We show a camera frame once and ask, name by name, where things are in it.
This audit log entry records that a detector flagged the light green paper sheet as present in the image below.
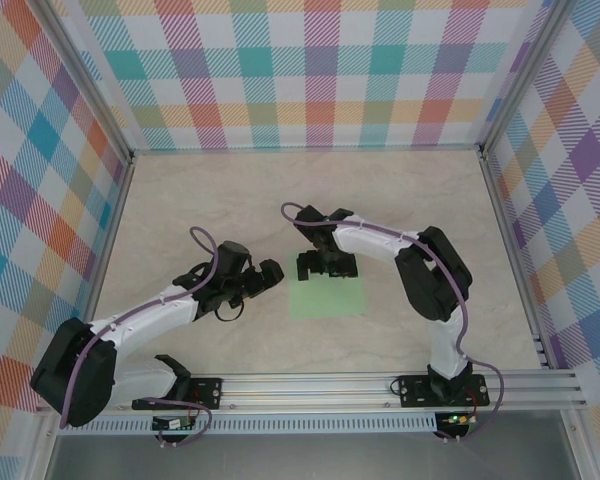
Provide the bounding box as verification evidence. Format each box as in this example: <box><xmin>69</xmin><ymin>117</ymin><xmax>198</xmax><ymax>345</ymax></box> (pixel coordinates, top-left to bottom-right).
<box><xmin>288</xmin><ymin>249</ymin><xmax>369</xmax><ymax>319</ymax></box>

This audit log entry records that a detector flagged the circuit board with white label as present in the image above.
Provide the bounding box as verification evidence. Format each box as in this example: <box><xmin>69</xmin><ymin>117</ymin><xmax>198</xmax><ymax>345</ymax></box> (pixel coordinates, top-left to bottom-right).
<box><xmin>151</xmin><ymin>415</ymin><xmax>197</xmax><ymax>432</ymax></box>

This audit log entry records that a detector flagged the grey metal shelf panel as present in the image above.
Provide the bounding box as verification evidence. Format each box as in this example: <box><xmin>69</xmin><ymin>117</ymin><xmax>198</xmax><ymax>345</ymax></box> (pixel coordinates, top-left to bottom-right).
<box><xmin>44</xmin><ymin>433</ymin><xmax>581</xmax><ymax>480</ymax></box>

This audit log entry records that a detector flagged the thin black left gripper cable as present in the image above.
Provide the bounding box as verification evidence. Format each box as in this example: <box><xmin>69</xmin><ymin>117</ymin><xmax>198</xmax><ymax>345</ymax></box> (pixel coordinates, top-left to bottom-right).
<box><xmin>214</xmin><ymin>299</ymin><xmax>246</xmax><ymax>324</ymax></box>

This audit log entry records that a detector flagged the thin aluminium wall floor rail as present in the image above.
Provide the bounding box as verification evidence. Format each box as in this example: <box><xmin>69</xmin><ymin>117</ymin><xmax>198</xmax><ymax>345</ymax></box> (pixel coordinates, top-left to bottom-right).
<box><xmin>129</xmin><ymin>144</ymin><xmax>484</xmax><ymax>154</ymax></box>

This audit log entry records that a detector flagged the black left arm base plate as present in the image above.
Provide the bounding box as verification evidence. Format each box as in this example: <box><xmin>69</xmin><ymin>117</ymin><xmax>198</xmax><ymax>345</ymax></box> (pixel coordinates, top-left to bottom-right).
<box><xmin>131</xmin><ymin>377</ymin><xmax>225</xmax><ymax>411</ymax></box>

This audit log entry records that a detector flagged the long aluminium base rail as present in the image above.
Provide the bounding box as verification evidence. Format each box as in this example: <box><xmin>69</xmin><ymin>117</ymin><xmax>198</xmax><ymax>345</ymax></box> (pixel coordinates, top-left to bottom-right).
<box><xmin>37</xmin><ymin>372</ymin><xmax>589</xmax><ymax>414</ymax></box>

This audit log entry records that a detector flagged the aluminium side floor rail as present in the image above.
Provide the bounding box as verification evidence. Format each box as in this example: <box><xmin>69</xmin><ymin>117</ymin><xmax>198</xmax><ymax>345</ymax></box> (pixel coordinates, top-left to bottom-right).
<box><xmin>479</xmin><ymin>149</ymin><xmax>551</xmax><ymax>371</ymax></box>
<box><xmin>79</xmin><ymin>152</ymin><xmax>137</xmax><ymax>326</ymax></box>

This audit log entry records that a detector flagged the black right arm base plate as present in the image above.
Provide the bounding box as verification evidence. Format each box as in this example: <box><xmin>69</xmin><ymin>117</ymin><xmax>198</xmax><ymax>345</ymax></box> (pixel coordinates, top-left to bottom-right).
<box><xmin>397</xmin><ymin>373</ymin><xmax>490</xmax><ymax>409</ymax></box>

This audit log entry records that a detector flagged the perforated grey cable tray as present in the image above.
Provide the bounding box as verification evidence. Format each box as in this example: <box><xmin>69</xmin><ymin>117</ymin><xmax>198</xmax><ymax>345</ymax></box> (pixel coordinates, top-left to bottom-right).
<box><xmin>59</xmin><ymin>413</ymin><xmax>439</xmax><ymax>435</ymax></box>

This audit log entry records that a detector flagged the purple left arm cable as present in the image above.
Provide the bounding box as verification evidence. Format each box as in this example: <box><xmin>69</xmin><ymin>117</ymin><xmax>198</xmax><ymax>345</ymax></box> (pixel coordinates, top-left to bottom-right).
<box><xmin>58</xmin><ymin>225</ymin><xmax>216</xmax><ymax>447</ymax></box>

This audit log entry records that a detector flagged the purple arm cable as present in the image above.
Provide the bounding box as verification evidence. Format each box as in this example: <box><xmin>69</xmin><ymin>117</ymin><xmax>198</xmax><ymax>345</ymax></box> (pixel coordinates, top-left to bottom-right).
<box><xmin>58</xmin><ymin>225</ymin><xmax>216</xmax><ymax>447</ymax></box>
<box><xmin>279</xmin><ymin>201</ymin><xmax>505</xmax><ymax>444</ymax></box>

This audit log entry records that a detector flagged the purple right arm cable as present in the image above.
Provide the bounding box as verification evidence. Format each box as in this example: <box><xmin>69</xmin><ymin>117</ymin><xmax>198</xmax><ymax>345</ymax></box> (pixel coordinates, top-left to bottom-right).
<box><xmin>279</xmin><ymin>201</ymin><xmax>505</xmax><ymax>444</ymax></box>

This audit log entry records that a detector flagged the aluminium corner post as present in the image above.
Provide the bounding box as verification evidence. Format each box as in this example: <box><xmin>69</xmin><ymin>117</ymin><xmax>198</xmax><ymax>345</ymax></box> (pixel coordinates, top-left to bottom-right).
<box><xmin>477</xmin><ymin>0</ymin><xmax>569</xmax><ymax>161</ymax></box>
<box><xmin>38</xmin><ymin>0</ymin><xmax>136</xmax><ymax>166</ymax></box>

